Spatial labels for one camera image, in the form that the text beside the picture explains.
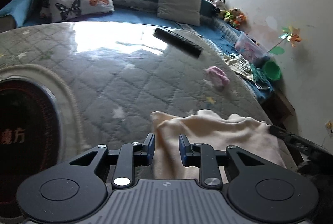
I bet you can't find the cardboard box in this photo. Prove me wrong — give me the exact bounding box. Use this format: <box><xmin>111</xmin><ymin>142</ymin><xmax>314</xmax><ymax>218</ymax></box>
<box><xmin>260</xmin><ymin>93</ymin><xmax>296</xmax><ymax>123</ymax></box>

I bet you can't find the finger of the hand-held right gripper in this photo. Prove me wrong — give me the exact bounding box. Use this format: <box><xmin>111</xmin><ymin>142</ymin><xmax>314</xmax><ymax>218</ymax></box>
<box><xmin>269</xmin><ymin>124</ymin><xmax>327</xmax><ymax>155</ymax></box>

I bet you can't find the black remote control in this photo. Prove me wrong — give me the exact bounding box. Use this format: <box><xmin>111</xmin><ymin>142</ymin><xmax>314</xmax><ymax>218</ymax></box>
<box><xmin>154</xmin><ymin>27</ymin><xmax>204</xmax><ymax>59</ymax></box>

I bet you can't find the colourful pinwheel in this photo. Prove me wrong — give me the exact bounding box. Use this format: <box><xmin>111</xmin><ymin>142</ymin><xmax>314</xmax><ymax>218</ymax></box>
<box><xmin>267</xmin><ymin>26</ymin><xmax>303</xmax><ymax>56</ymax></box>

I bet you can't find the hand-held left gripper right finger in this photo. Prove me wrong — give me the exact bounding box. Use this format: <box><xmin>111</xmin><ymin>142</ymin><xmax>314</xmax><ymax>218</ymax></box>
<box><xmin>178</xmin><ymin>133</ymin><xmax>261</xmax><ymax>189</ymax></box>

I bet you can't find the yellow green plush toy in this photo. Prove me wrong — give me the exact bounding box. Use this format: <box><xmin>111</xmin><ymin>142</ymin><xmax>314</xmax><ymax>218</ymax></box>
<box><xmin>221</xmin><ymin>7</ymin><xmax>240</xmax><ymax>23</ymax></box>

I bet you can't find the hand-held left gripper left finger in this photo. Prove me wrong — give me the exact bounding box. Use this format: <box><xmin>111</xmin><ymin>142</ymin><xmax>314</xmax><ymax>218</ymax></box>
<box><xmin>68</xmin><ymin>133</ymin><xmax>156</xmax><ymax>189</ymax></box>

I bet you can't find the clear plastic storage box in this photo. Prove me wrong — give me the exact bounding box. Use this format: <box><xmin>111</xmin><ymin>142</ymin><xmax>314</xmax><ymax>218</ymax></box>
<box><xmin>235</xmin><ymin>32</ymin><xmax>271</xmax><ymax>66</ymax></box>

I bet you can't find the pink hair clip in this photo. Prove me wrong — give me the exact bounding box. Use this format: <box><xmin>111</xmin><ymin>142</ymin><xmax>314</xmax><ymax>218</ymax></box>
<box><xmin>205</xmin><ymin>66</ymin><xmax>231</xmax><ymax>92</ymax></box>

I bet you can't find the orange plush toy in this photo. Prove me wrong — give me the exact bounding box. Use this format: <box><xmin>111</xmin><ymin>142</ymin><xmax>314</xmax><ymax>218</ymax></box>
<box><xmin>232</xmin><ymin>13</ymin><xmax>247</xmax><ymax>29</ymax></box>

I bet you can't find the round black cooktop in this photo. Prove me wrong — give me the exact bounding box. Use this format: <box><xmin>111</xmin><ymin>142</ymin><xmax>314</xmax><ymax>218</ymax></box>
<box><xmin>0</xmin><ymin>78</ymin><xmax>62</xmax><ymax>220</ymax></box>

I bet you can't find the grey pillow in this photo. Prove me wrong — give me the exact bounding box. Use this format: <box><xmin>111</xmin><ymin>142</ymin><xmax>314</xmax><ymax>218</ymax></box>
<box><xmin>157</xmin><ymin>0</ymin><xmax>203</xmax><ymax>27</ymax></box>

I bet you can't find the cream knit garment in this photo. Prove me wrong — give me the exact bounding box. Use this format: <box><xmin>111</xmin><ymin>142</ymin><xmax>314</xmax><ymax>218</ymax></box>
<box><xmin>150</xmin><ymin>109</ymin><xmax>287</xmax><ymax>181</ymax></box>

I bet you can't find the green plastic bucket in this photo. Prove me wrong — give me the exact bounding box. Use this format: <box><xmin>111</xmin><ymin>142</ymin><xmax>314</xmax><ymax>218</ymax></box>
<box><xmin>262</xmin><ymin>60</ymin><xmax>282</xmax><ymax>81</ymax></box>

